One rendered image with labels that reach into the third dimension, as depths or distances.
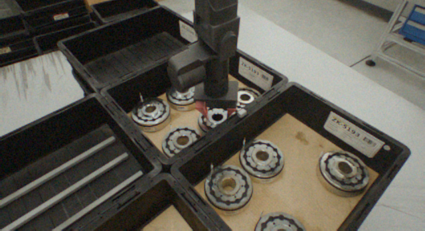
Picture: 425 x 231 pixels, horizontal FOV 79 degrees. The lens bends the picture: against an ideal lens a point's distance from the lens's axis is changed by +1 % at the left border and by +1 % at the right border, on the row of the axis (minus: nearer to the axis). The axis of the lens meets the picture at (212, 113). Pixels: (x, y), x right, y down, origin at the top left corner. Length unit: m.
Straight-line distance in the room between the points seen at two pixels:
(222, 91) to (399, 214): 0.56
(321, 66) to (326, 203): 0.70
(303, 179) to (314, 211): 0.07
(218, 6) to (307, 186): 0.42
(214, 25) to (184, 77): 0.11
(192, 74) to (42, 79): 0.85
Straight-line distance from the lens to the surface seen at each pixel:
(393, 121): 1.07
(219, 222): 0.46
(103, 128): 0.75
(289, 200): 0.61
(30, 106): 1.14
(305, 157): 0.68
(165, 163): 0.52
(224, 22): 0.46
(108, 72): 0.94
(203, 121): 0.67
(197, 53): 0.50
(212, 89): 0.56
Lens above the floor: 1.36
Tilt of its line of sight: 47 degrees down
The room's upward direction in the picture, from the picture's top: straight up
